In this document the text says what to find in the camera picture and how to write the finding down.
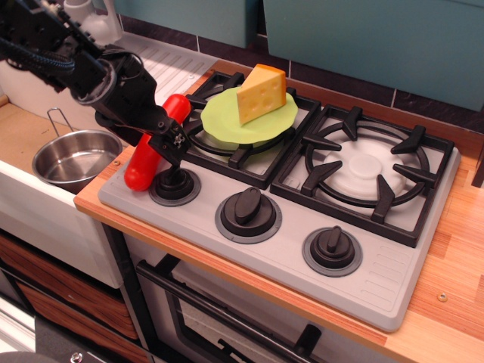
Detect grey toy faucet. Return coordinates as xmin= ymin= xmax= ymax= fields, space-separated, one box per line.
xmin=64 ymin=0 xmax=123 ymax=45

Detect right black stove knob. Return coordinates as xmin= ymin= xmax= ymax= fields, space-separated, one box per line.
xmin=302 ymin=226 xmax=363 ymax=278

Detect left black burner grate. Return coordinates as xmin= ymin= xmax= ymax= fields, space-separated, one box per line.
xmin=183 ymin=71 xmax=321 ymax=189

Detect black stove knob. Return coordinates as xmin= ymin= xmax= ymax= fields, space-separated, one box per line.
xmin=149 ymin=166 xmax=201 ymax=207
xmin=215 ymin=187 xmax=282 ymax=244
xmin=302 ymin=226 xmax=363 ymax=278

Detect wooden drawer fronts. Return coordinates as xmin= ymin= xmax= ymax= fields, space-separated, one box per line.
xmin=1 ymin=231 xmax=149 ymax=362

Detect right black burner grate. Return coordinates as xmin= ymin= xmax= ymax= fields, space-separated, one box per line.
xmin=271 ymin=106 xmax=458 ymax=247

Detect red toy sausage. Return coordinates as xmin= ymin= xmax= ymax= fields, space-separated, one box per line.
xmin=124 ymin=94 xmax=191 ymax=191

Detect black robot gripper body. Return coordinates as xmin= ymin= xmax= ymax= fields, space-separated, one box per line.
xmin=77 ymin=45 xmax=174 ymax=135

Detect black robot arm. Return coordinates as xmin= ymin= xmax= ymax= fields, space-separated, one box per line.
xmin=1 ymin=1 xmax=190 ymax=166

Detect white toy sink unit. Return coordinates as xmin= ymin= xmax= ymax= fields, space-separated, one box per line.
xmin=0 ymin=29 xmax=219 ymax=290

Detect middle black stove knob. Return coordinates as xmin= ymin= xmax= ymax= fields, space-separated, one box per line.
xmin=215 ymin=187 xmax=282 ymax=244

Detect left black stove knob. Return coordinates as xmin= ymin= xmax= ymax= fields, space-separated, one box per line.
xmin=149 ymin=166 xmax=201 ymax=207

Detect black braided cable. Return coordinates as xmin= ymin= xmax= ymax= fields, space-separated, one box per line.
xmin=0 ymin=36 xmax=76 ymax=79

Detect small steel pot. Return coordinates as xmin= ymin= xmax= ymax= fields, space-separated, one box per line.
xmin=32 ymin=129 xmax=123 ymax=194

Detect grey toy stove top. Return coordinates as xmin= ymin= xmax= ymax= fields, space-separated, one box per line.
xmin=98 ymin=70 xmax=462 ymax=334

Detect white right burner disc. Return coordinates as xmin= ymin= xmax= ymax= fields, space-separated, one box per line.
xmin=312 ymin=129 xmax=420 ymax=200

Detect black burner grate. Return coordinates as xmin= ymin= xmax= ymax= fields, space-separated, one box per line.
xmin=183 ymin=71 xmax=321 ymax=189
xmin=271 ymin=106 xmax=458 ymax=247

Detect yellow toy cheese wedge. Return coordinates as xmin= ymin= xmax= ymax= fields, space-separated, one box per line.
xmin=237 ymin=64 xmax=287 ymax=125

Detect teal wall cabinet left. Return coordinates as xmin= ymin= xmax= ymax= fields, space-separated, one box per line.
xmin=115 ymin=1 xmax=259 ymax=48

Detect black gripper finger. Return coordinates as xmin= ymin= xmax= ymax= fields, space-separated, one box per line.
xmin=148 ymin=120 xmax=189 ymax=166
xmin=95 ymin=111 xmax=142 ymax=147

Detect light green plastic plate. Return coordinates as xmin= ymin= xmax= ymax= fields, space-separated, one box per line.
xmin=200 ymin=87 xmax=299 ymax=144

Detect oven door with black handle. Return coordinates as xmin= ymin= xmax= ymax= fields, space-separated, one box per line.
xmin=135 ymin=253 xmax=379 ymax=363

